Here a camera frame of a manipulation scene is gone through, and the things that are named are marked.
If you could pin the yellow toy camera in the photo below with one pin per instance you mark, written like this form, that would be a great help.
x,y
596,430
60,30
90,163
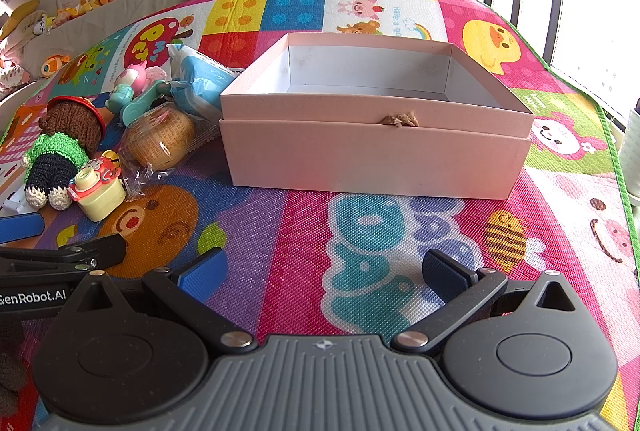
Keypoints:
x,y
100,191

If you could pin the blue tissue packet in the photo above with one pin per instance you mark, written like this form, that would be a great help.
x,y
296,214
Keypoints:
x,y
200,81

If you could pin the crochet doll with red hat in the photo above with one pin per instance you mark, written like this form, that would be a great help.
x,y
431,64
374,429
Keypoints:
x,y
60,151

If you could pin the colourful cartoon play mat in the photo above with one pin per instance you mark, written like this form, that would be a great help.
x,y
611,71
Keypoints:
x,y
310,231

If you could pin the row of yellow plush toys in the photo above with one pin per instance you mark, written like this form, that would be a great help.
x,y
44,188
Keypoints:
x,y
87,6

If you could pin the pink cardboard box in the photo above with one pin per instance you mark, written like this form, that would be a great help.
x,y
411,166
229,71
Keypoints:
x,y
370,146

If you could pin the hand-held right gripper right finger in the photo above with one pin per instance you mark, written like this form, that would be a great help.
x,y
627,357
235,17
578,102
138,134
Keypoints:
x,y
441,268

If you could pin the bread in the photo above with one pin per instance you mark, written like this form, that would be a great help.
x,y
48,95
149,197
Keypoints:
x,y
157,138

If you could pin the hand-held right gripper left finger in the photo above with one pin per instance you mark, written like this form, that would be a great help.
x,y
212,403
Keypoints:
x,y
202,272

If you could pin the white container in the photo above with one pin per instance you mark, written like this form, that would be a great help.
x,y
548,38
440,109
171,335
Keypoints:
x,y
631,151

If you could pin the person's left forearm brown sleeve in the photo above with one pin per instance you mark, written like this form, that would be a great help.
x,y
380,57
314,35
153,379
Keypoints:
x,y
11,366

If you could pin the small yellow toy figure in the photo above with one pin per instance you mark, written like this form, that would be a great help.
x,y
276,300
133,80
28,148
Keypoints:
x,y
111,158

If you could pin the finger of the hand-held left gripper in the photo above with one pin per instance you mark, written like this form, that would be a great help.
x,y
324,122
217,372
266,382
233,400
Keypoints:
x,y
85,252
20,227

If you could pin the teal and pink toy figure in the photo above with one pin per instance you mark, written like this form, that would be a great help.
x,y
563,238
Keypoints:
x,y
135,93

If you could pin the orange fish plush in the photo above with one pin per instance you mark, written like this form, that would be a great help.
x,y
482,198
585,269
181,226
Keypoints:
x,y
54,66

